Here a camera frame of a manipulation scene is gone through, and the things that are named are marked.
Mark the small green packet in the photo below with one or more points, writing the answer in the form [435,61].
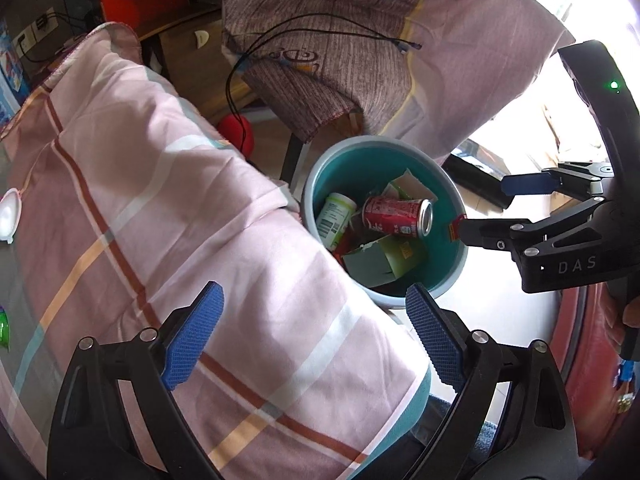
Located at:
[4,330]

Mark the black metal base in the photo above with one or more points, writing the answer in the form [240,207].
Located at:
[475,180]

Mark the blue toy box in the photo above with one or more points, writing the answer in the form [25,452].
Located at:
[7,75]

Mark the grey metal chair leg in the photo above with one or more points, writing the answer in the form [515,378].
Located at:
[291,157]

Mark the wall power outlet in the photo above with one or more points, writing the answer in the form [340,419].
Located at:
[37,25]

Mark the red drink can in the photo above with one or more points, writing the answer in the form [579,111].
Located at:
[390,215]

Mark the dark red furniture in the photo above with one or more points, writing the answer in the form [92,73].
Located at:
[585,360]

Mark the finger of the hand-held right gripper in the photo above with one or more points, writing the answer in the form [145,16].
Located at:
[525,183]
[485,232]

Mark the white and green carton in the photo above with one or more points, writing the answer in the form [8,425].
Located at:
[407,185]

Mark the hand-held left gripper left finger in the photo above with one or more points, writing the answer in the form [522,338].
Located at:
[192,337]

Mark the white plastic shell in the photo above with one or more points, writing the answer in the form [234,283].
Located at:
[10,212]

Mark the pink plaid tablecloth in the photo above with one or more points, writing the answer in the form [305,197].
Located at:
[200,210]

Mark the person's right hand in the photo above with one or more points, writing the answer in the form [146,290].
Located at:
[632,312]

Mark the brown and pink draped sheet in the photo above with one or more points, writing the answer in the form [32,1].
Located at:
[325,50]

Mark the green and white food box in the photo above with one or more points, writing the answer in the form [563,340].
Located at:
[380,260]

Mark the teal plastic bucket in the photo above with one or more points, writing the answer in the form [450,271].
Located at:
[365,170]

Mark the red ball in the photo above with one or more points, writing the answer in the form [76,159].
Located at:
[235,130]

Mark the small white bottle green label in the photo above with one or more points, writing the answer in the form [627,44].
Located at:
[332,217]

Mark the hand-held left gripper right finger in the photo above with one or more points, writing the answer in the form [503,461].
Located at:
[435,340]

